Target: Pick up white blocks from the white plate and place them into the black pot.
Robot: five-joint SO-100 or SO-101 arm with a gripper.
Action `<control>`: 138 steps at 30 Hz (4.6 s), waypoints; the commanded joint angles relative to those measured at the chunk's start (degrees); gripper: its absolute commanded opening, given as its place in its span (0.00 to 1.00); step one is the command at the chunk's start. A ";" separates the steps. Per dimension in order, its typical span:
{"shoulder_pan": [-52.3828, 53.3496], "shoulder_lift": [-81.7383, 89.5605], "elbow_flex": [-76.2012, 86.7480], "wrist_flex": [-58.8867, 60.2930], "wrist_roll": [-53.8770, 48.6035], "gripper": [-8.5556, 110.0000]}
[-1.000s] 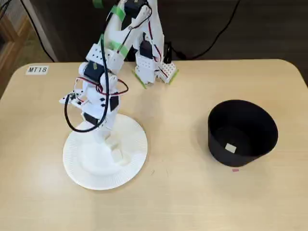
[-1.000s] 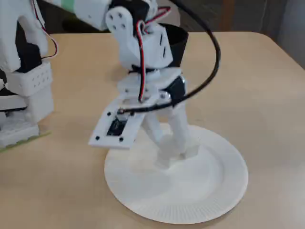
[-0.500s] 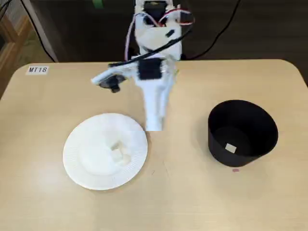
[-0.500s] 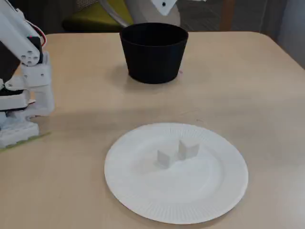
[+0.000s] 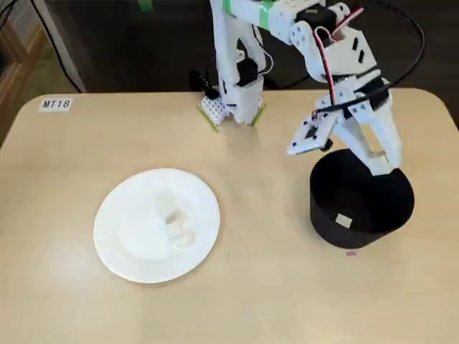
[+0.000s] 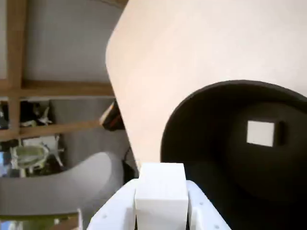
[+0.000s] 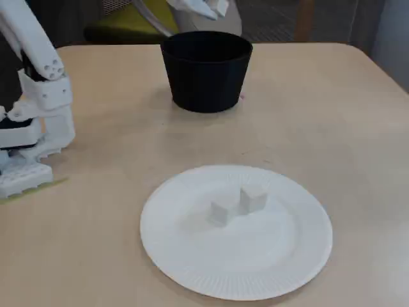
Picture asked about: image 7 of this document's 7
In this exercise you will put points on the green chair seat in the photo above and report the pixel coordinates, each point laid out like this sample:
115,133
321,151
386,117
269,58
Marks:
128,25

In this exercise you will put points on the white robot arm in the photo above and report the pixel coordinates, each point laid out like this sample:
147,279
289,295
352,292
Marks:
35,48

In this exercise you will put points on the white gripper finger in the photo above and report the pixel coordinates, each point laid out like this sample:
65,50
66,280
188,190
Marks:
195,5

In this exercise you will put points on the white cube block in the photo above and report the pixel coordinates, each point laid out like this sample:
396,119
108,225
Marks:
220,6
220,214
252,199

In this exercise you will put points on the black pot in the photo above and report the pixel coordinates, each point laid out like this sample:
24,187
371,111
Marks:
204,80

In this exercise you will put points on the wooden post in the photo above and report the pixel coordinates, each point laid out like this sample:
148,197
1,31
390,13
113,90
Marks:
305,19

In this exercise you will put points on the white paper plate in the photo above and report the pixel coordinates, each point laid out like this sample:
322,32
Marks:
239,262

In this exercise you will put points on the green base board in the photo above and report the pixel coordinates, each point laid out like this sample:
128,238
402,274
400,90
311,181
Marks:
51,185

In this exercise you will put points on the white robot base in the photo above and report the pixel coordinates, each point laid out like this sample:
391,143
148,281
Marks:
19,180

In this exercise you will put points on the grey chair armrest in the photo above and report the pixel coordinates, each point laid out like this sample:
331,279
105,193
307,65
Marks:
156,24

